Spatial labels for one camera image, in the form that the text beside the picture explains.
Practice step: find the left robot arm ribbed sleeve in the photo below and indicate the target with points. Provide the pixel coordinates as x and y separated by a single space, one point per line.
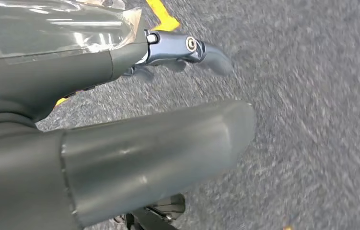
2 124

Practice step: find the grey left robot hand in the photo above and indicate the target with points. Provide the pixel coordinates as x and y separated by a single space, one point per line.
119 158

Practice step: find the black robot foot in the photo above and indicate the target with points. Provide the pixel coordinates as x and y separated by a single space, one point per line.
164 209

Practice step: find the yellow floor tape square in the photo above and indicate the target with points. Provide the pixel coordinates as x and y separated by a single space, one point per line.
164 16

